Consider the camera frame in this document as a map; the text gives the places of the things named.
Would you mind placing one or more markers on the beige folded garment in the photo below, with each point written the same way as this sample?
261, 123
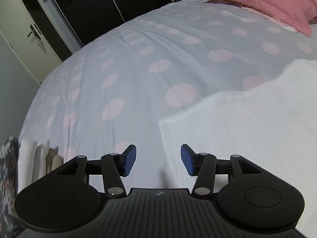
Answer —
55, 162

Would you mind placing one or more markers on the white textured garment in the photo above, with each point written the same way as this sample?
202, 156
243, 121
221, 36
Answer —
247, 124

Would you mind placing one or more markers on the white room door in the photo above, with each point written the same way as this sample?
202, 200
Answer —
24, 29

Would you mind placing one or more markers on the dark sliding wardrobe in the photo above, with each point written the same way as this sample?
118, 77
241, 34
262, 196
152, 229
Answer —
99, 5

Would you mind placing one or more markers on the stack of white beige clothes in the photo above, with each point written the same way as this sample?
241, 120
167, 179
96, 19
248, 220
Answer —
26, 161

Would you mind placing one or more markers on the bed with polka-dot sheet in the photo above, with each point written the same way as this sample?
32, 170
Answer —
123, 67

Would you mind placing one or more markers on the dark floral folded garment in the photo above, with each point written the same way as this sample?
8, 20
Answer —
8, 166

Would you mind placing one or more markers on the pink pillow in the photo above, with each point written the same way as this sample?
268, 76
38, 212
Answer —
260, 0

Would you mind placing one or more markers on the small hanging ornament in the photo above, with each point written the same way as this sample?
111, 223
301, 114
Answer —
39, 41

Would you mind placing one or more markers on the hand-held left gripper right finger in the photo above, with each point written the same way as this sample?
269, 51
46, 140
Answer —
187, 158

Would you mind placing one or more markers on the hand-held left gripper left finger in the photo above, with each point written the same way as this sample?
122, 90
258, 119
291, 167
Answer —
130, 158

